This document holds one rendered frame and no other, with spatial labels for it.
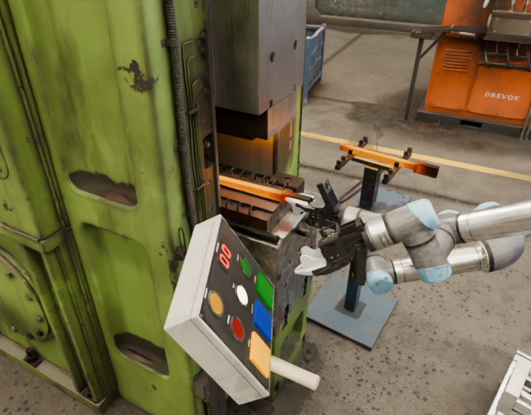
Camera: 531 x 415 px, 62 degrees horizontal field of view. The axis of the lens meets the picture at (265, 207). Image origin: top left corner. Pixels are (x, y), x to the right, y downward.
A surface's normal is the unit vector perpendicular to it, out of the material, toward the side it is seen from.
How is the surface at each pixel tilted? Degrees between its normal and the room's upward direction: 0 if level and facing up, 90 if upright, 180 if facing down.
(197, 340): 90
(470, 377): 0
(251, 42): 90
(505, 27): 90
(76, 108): 89
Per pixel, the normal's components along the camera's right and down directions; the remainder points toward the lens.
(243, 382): -0.05, 0.55
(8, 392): 0.00, -0.83
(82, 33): -0.47, 0.47
